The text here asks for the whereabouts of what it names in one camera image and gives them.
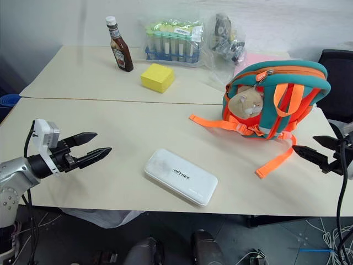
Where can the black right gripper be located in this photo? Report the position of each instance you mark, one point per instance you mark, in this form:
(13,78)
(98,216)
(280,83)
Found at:
(337,163)

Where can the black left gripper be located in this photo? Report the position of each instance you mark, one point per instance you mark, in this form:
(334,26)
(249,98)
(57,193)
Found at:
(63,158)

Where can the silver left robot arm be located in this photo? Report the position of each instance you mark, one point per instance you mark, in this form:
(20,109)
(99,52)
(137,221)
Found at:
(12,176)

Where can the teal and orange backpack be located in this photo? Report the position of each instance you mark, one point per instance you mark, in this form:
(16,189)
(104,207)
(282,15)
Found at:
(278,94)

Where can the white rectangular case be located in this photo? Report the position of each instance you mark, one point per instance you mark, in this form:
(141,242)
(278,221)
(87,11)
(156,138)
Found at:
(180,177)

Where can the black office chair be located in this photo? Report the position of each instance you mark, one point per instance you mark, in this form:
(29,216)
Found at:
(337,82)

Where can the white plastic sheet under table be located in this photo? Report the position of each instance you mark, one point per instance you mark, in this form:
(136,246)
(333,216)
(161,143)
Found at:
(102,216)

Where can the beige plush hamster toy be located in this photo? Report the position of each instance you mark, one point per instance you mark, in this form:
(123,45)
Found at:
(246,103)

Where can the blue round container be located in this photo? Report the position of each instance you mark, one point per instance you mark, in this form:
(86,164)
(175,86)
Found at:
(8,102)

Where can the yellow sponge block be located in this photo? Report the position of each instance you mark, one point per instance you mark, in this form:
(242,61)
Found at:
(157,78)

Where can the ketchup bottle with white cap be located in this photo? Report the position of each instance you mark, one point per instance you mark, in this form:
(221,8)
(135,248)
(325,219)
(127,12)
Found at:
(120,47)

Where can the pink paper sheet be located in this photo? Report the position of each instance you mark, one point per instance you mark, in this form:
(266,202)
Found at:
(255,60)

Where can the bagged test tube rack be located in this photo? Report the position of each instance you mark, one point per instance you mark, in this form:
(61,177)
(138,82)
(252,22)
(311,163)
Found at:
(173,41)

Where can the clear bag of dark items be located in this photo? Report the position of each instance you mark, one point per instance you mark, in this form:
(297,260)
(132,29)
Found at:
(224,41)

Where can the dark rounded robot foot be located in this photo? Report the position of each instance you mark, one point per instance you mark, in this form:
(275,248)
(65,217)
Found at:
(207,248)

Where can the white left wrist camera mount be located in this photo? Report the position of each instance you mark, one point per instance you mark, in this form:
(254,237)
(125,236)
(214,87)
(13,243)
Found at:
(46,138)

